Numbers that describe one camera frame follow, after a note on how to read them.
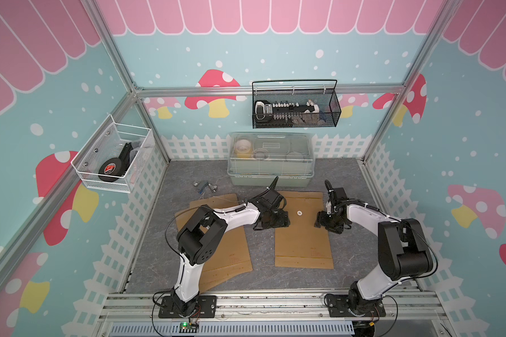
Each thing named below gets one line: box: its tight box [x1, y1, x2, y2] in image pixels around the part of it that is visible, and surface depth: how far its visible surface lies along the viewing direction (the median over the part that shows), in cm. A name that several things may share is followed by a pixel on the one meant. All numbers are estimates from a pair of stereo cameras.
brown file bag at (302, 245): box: [274, 190, 334, 270], surface depth 90 cm
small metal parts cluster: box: [192, 180, 218, 195], surface depth 111 cm
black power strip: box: [254, 99, 321, 125], surface depth 89 cm
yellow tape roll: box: [234, 139, 253, 158], surface depth 102 cm
